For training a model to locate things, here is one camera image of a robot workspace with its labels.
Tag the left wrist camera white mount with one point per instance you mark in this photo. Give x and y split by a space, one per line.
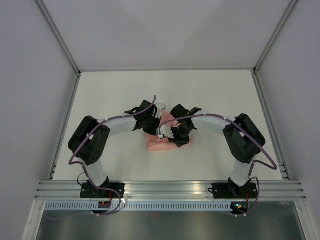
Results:
158 111

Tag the white slotted cable duct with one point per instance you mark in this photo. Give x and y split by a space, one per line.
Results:
158 206

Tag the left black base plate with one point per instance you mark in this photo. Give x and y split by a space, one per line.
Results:
88 191

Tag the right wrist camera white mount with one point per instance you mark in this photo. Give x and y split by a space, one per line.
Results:
167 131

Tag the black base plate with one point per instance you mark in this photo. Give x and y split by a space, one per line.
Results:
222 190
88 191

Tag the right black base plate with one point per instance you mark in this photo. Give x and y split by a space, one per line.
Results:
222 190

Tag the aluminium frame post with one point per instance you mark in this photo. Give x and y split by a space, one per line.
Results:
57 35
275 34

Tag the right aluminium frame post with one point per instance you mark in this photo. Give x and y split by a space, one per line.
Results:
275 34

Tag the aluminium front rail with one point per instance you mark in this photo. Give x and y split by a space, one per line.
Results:
270 190

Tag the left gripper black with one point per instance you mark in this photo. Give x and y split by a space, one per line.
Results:
153 131

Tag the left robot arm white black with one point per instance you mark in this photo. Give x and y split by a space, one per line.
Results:
88 142

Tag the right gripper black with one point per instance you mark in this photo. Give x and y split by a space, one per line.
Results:
177 141

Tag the left aluminium frame post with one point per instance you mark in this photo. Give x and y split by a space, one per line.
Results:
57 35

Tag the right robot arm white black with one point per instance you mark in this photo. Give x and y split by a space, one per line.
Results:
242 136

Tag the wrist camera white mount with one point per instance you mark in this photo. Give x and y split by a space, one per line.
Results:
158 111
167 131

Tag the pink cloth napkin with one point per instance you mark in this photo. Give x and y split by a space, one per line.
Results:
154 143

